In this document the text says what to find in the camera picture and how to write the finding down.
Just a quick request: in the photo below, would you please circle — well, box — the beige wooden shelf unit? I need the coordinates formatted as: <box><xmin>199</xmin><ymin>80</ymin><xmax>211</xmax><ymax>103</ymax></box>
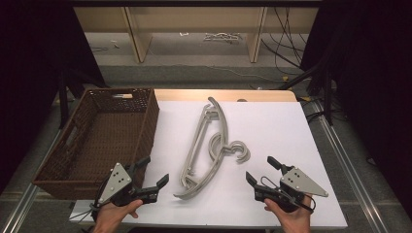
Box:
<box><xmin>73</xmin><ymin>6</ymin><xmax>320</xmax><ymax>64</ymax></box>

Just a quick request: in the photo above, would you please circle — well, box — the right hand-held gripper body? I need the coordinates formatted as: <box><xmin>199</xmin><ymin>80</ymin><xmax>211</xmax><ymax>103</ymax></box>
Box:
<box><xmin>254</xmin><ymin>164</ymin><xmax>329</xmax><ymax>214</ymax></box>

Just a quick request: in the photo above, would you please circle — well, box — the hand-held gripper cable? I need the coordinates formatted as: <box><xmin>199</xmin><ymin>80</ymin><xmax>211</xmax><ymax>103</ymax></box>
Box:
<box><xmin>68</xmin><ymin>207</ymin><xmax>98</xmax><ymax>224</ymax></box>
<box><xmin>258</xmin><ymin>176</ymin><xmax>317</xmax><ymax>216</ymax></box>

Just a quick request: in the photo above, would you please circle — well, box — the left hand-held gripper cable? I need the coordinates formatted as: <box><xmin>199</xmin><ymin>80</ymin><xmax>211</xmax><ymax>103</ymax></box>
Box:
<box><xmin>68</xmin><ymin>207</ymin><xmax>98</xmax><ymax>224</ymax></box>

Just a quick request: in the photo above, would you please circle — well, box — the white plastic clutter on floor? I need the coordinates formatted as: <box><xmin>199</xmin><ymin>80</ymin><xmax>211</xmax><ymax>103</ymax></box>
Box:
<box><xmin>203</xmin><ymin>31</ymin><xmax>243</xmax><ymax>45</ymax></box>

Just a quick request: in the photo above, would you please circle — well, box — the aluminium rail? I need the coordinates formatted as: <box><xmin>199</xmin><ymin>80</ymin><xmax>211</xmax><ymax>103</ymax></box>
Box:
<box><xmin>0</xmin><ymin>129</ymin><xmax>63</xmax><ymax>233</ymax></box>
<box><xmin>310</xmin><ymin>100</ymin><xmax>390</xmax><ymax>233</ymax></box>

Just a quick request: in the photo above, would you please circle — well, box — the right hand-held gripper cable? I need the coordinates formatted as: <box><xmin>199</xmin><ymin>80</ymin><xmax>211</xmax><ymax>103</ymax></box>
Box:
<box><xmin>258</xmin><ymin>176</ymin><xmax>317</xmax><ymax>216</ymax></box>

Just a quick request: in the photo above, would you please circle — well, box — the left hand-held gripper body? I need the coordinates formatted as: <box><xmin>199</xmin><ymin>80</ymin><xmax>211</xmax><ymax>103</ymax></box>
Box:
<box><xmin>96</xmin><ymin>162</ymin><xmax>159</xmax><ymax>208</ymax></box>

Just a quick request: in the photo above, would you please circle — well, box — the dark curtain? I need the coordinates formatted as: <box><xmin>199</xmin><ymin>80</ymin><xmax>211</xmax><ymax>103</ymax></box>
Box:
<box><xmin>0</xmin><ymin>0</ymin><xmax>109</xmax><ymax>195</ymax></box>
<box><xmin>300</xmin><ymin>0</ymin><xmax>412</xmax><ymax>221</ymax></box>

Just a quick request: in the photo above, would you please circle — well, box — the white floor cable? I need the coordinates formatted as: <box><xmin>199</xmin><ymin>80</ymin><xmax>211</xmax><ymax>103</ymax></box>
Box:
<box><xmin>174</xmin><ymin>62</ymin><xmax>286</xmax><ymax>83</ymax></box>

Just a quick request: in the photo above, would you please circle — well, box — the person's left hand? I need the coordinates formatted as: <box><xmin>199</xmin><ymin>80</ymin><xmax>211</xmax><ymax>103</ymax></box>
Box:
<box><xmin>91</xmin><ymin>198</ymin><xmax>144</xmax><ymax>233</ymax></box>

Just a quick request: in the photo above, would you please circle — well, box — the bundle of black cables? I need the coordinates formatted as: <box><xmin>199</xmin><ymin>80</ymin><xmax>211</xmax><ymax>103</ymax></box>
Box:
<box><xmin>260</xmin><ymin>7</ymin><xmax>312</xmax><ymax>76</ymax></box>

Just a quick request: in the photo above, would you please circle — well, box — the black metal stand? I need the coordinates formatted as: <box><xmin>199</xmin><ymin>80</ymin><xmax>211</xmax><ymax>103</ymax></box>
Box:
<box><xmin>57</xmin><ymin>62</ymin><xmax>109</xmax><ymax>130</ymax></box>
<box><xmin>277</xmin><ymin>42</ymin><xmax>335</xmax><ymax>127</ymax></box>

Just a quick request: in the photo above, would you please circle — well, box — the person's right hand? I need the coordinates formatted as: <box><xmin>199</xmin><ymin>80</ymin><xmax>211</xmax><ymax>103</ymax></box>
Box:
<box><xmin>263</xmin><ymin>193</ymin><xmax>314</xmax><ymax>233</ymax></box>

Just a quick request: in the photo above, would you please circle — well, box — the white table cover sheet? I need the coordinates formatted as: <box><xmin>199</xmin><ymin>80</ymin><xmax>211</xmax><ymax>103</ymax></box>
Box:
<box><xmin>69</xmin><ymin>100</ymin><xmax>349</xmax><ymax>231</ymax></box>

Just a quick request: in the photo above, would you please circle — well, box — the brown wicker basket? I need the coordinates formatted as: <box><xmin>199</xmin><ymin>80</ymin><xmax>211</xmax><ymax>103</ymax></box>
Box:
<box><xmin>31</xmin><ymin>86</ymin><xmax>160</xmax><ymax>201</ymax></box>

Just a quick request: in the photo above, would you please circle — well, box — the grey plastic clothes hanger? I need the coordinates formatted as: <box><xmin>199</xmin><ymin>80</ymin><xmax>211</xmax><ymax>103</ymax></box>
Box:
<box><xmin>179</xmin><ymin>105</ymin><xmax>227</xmax><ymax>190</ymax></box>
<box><xmin>179</xmin><ymin>103</ymin><xmax>231</xmax><ymax>192</ymax></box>
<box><xmin>173</xmin><ymin>96</ymin><xmax>252</xmax><ymax>200</ymax></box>

